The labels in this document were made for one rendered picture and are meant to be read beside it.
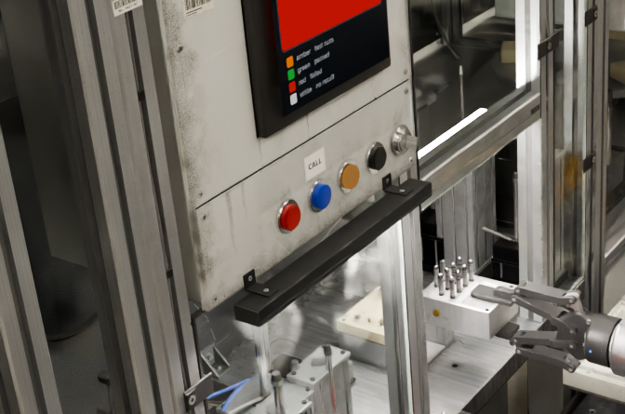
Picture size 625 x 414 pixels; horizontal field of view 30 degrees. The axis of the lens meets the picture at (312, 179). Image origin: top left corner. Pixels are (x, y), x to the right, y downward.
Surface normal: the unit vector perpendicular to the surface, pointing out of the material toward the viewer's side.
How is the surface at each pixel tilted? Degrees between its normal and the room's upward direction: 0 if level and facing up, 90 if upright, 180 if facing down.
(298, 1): 90
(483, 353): 0
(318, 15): 90
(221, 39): 90
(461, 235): 90
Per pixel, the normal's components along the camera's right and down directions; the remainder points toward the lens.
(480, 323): -0.58, 0.38
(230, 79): 0.81, 0.18
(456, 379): -0.09, -0.91
